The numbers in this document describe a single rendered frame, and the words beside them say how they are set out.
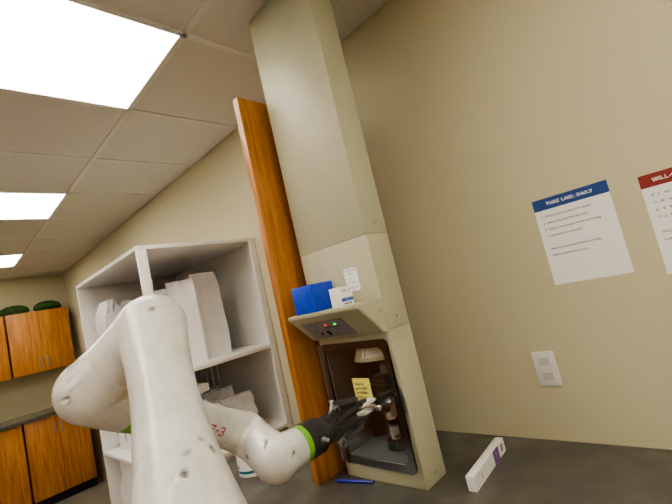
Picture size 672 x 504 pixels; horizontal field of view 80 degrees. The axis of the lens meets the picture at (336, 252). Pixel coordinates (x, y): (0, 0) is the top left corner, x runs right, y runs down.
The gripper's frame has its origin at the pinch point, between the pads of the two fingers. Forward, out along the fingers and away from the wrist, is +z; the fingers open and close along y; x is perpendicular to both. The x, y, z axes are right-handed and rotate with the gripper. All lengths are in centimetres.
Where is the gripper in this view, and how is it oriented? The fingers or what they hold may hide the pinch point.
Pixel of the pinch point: (366, 406)
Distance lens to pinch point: 131.0
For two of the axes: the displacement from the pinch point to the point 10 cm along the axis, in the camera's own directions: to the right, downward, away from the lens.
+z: 6.8, -0.8, 7.3
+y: -2.3, -9.7, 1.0
